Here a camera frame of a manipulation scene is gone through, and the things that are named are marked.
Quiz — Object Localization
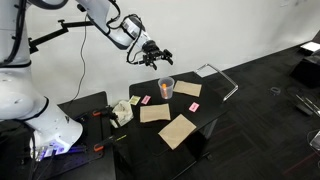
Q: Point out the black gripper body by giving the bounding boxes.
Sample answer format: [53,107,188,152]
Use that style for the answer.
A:
[141,39,165,65]

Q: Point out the clear plastic measuring cup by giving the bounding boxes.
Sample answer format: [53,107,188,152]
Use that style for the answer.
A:
[157,76,176,100]

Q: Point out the pink sticky note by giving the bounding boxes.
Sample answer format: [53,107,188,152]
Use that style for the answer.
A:
[140,94,152,105]
[188,101,201,113]

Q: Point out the small brown paper napkin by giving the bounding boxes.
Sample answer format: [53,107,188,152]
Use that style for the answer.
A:
[172,80,203,98]

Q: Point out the yellow-green sticky note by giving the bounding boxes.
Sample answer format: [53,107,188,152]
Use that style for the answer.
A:
[128,95,142,106]

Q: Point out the crumpled white cloth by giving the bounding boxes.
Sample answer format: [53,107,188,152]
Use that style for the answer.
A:
[110,99,135,129]

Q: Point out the large brown paper napkin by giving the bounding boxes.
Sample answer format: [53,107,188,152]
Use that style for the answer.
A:
[157,113,198,150]

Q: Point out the black box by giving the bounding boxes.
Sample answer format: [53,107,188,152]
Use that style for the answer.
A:
[289,54,320,90]

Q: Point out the flat white board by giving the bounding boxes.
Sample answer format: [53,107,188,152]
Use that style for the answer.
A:
[299,41,320,53]

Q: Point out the white metal floor stand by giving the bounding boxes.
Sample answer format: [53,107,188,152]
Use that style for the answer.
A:
[294,93,320,118]

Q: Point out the orange-handled black clamp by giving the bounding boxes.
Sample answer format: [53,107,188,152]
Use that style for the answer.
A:
[92,105,120,122]

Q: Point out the bent metal tube frame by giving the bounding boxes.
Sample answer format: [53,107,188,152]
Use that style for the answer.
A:
[194,63,240,103]

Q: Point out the thin black hanging cable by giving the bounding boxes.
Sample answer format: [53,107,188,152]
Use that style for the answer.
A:
[70,23,88,102]

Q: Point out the orange-handled clamp, green tip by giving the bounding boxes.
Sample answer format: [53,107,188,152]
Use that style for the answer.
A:
[92,133,128,153]

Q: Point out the black camera boom mount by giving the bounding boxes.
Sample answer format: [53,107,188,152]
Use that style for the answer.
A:
[28,18,95,55]

